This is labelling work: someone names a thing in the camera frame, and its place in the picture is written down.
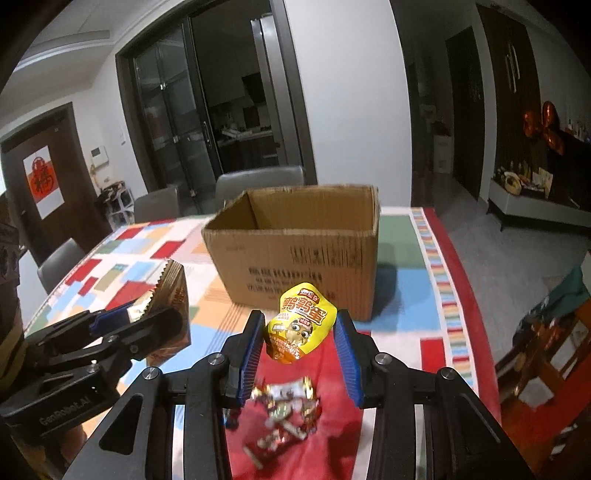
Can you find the white and red door poster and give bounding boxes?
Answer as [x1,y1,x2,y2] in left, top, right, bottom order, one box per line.
[23,146,64,220]

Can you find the pile of foil-wrapped snacks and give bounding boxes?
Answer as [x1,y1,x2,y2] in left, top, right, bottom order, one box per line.
[224,376,324,467]

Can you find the dark wardrobe with metal handles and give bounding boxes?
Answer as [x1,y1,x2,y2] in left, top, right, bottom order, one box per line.
[478,4,543,204]

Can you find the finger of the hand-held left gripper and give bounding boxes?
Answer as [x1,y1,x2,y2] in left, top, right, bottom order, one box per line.
[44,307,185,393]
[25,305,139,365]

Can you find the dark kitchen counter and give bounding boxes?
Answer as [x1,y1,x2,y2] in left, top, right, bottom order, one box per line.
[217,127,278,172]

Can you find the colourful patchwork tablecloth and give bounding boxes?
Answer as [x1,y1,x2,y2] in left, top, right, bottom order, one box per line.
[23,205,504,480]

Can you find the yellow snack packet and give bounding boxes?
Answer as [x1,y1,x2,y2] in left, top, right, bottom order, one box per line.
[262,281,337,365]

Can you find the white storage rack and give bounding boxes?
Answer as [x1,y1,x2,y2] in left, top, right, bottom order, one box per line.
[97,181,136,227]

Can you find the white carton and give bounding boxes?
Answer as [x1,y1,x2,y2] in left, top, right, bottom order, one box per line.
[433,134,452,174]

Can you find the gold snack packet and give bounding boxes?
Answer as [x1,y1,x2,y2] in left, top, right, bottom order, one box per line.
[127,259,192,365]

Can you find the grey dining chair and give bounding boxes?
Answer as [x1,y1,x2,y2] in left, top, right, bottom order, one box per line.
[37,237,86,294]
[215,166,305,214]
[133,186,182,224]

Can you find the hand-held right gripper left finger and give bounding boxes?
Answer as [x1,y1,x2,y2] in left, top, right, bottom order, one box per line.
[62,310,266,480]

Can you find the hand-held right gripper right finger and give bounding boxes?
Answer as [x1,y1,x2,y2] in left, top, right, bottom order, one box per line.
[335,308,536,480]

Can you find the brown cardboard box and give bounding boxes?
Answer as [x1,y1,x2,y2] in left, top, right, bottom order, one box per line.
[202,184,382,321]

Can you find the beige greeting card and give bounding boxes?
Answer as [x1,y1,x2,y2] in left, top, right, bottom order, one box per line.
[534,168,555,199]

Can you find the brown entrance door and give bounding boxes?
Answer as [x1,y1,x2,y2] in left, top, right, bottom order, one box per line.
[0,102,100,259]

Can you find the white low cabinet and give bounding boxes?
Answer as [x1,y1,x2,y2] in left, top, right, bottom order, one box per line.
[489,178,591,232]

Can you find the green cloth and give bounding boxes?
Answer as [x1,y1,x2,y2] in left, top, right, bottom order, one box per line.
[545,265,591,319]

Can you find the red foil balloon cluster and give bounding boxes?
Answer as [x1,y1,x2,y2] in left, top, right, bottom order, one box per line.
[524,100,566,155]

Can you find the dark-framed glass sliding door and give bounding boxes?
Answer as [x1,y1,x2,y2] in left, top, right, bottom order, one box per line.
[115,9,222,215]

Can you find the dark sideboard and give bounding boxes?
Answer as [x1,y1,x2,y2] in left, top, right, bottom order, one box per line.
[549,129,591,200]

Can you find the dark wooden door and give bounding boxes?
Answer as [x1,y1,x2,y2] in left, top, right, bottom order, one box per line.
[445,25,481,199]

